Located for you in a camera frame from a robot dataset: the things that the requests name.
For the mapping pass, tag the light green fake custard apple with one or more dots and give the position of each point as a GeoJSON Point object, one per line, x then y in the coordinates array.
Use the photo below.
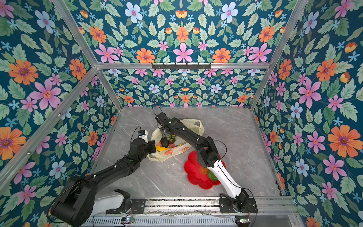
{"type": "Point", "coordinates": [212, 177]}

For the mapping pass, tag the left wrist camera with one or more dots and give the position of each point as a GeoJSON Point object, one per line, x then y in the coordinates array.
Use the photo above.
{"type": "Point", "coordinates": [143, 134]}

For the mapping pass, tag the cream plastic bag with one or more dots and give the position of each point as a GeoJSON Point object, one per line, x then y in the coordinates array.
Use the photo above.
{"type": "Point", "coordinates": [182, 145]}

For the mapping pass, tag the black hook rail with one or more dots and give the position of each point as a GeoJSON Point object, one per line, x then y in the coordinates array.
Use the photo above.
{"type": "Point", "coordinates": [181, 66]}

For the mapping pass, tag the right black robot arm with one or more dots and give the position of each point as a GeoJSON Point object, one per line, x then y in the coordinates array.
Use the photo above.
{"type": "Point", "coordinates": [207, 156]}

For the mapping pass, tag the yellow fake banana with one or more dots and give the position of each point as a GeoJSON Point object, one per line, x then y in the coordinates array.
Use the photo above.
{"type": "Point", "coordinates": [160, 149]}

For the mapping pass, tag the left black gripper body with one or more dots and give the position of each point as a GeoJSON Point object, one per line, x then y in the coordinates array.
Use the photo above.
{"type": "Point", "coordinates": [145, 152]}

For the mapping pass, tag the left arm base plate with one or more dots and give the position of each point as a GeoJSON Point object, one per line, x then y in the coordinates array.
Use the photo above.
{"type": "Point", "coordinates": [129, 206]}

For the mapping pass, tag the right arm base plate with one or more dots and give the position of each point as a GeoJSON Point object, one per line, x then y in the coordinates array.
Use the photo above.
{"type": "Point", "coordinates": [228, 204]}

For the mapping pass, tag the dark fake avocado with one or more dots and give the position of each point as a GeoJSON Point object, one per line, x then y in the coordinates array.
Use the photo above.
{"type": "Point", "coordinates": [164, 142]}

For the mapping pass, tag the red flower-shaped plate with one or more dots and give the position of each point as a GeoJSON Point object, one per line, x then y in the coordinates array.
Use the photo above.
{"type": "Point", "coordinates": [197, 174]}

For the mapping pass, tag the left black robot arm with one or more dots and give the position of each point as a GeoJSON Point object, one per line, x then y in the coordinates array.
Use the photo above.
{"type": "Point", "coordinates": [75, 204]}

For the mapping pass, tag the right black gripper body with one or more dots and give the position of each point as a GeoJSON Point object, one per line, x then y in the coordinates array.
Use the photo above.
{"type": "Point", "coordinates": [162, 130]}

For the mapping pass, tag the aluminium mounting rail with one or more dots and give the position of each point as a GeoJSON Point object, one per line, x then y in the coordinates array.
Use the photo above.
{"type": "Point", "coordinates": [273, 211]}

